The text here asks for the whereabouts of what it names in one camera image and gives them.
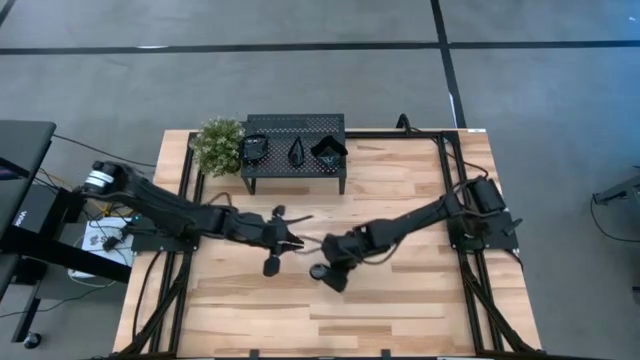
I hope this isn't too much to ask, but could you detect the grey metal stand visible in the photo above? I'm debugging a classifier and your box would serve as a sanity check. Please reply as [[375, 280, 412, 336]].
[[592, 167, 640, 206]]

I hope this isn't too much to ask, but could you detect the black computer case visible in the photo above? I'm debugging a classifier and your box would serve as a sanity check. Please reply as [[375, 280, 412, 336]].
[[9, 183, 69, 239]]

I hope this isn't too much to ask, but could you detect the black teardrop mini plate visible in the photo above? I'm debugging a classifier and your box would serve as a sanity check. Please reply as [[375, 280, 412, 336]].
[[287, 135, 306, 169]]

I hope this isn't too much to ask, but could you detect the black standing desk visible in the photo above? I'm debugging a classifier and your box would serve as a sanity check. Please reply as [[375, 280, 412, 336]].
[[0, 119, 134, 350]]

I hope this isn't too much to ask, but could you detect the green potted artificial plant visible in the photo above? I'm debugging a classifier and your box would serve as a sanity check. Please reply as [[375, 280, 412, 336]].
[[189, 117, 247, 178]]

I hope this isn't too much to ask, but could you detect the white box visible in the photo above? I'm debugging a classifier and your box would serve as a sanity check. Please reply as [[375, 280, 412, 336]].
[[79, 215, 135, 267]]

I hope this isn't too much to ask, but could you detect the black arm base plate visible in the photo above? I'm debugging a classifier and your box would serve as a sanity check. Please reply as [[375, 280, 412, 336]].
[[130, 219, 201, 254], [446, 208, 520, 251]]

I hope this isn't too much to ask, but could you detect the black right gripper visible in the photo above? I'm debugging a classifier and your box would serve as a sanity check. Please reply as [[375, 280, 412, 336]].
[[322, 227, 369, 294]]

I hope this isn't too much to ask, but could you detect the white power strip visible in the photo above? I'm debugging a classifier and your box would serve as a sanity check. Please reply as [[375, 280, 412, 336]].
[[67, 268, 117, 289]]

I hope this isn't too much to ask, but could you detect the black leaf mini plate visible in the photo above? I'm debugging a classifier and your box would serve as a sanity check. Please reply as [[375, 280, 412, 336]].
[[240, 132, 270, 162]]

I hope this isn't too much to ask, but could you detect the black perforated metal shelf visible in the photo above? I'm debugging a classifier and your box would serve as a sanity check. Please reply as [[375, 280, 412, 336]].
[[240, 113, 350, 196]]

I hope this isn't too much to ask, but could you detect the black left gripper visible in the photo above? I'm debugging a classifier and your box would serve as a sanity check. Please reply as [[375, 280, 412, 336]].
[[257, 204, 306, 278]]

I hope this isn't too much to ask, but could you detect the black floor cable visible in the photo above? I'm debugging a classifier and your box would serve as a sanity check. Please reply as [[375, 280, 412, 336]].
[[51, 133, 158, 168], [583, 195, 640, 255]]

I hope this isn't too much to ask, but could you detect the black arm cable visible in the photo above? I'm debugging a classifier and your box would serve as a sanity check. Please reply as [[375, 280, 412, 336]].
[[396, 113, 491, 181]]

